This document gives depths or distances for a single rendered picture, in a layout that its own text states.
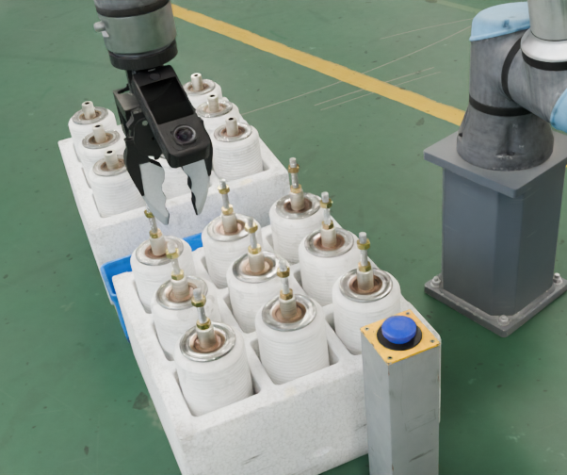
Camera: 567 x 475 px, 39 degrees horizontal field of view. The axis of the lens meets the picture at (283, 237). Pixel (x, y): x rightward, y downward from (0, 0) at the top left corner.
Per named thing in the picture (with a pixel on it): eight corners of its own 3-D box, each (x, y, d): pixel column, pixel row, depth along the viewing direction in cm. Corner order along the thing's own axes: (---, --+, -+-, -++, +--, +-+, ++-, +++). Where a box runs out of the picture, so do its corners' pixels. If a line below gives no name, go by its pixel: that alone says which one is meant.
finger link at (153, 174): (157, 204, 98) (153, 136, 93) (170, 228, 94) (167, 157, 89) (132, 209, 97) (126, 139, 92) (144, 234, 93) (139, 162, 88)
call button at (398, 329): (405, 322, 97) (405, 309, 96) (423, 342, 94) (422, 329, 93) (376, 334, 96) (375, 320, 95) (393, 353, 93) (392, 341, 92)
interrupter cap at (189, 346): (221, 318, 111) (220, 314, 110) (246, 348, 105) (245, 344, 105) (170, 339, 108) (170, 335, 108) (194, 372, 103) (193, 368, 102)
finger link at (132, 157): (166, 185, 93) (162, 116, 88) (170, 192, 91) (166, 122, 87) (125, 191, 91) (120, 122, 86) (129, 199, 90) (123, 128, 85)
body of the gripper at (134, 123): (183, 120, 96) (163, 22, 89) (205, 149, 89) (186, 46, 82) (121, 137, 94) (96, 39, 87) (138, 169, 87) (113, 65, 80)
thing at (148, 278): (211, 316, 139) (193, 231, 128) (205, 355, 131) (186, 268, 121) (156, 319, 139) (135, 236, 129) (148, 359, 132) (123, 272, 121)
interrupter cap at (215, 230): (256, 238, 125) (256, 236, 125) (208, 247, 125) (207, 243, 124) (251, 213, 131) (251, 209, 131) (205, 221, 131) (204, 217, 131)
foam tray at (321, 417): (331, 285, 153) (323, 206, 143) (441, 423, 123) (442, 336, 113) (134, 354, 143) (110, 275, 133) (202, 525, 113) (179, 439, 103)
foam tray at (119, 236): (236, 163, 195) (225, 96, 185) (297, 246, 165) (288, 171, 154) (77, 209, 186) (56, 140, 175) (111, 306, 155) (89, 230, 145)
